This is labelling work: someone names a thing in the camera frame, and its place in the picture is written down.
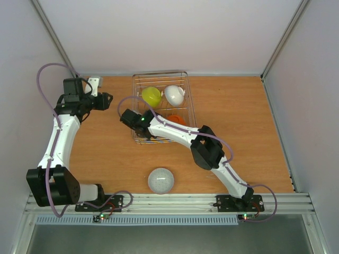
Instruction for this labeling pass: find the green white bowl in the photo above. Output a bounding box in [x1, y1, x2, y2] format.
[141, 87, 162, 107]

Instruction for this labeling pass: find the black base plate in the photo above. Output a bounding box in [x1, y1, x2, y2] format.
[75, 195, 124, 212]
[213, 195, 265, 212]

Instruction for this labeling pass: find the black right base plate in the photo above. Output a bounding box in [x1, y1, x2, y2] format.
[213, 195, 265, 212]

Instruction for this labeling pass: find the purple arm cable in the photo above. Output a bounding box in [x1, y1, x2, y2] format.
[117, 96, 278, 224]
[36, 62, 134, 218]

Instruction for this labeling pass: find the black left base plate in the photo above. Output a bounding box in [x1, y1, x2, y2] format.
[75, 195, 124, 212]

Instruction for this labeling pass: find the grey speckled bowl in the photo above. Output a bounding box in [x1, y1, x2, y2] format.
[148, 168, 174, 195]

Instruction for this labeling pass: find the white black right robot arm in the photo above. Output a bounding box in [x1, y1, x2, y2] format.
[120, 109, 254, 211]

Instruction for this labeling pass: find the white ceramic bowl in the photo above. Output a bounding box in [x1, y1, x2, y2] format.
[165, 85, 185, 106]

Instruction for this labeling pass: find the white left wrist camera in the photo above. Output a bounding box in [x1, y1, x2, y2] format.
[85, 76, 103, 97]

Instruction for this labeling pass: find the silver wire dish rack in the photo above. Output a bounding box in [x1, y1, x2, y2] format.
[131, 70, 197, 146]

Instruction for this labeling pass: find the left small circuit board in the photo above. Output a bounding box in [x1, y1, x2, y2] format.
[92, 214, 110, 223]

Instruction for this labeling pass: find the grey slotted cable duct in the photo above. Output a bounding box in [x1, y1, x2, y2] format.
[36, 215, 238, 226]

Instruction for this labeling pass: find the right small circuit board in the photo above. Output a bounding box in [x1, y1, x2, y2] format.
[238, 213, 256, 221]

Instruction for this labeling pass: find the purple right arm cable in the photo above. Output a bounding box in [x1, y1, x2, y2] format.
[117, 96, 278, 224]

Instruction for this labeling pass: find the small circuit board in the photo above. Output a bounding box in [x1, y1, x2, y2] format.
[92, 214, 110, 223]
[238, 213, 256, 221]

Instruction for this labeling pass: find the aluminium front rail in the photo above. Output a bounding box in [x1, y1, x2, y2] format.
[24, 192, 316, 214]

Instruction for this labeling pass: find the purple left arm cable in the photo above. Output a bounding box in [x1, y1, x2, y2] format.
[36, 62, 134, 218]

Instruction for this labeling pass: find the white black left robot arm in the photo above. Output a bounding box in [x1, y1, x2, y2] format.
[26, 77, 113, 211]

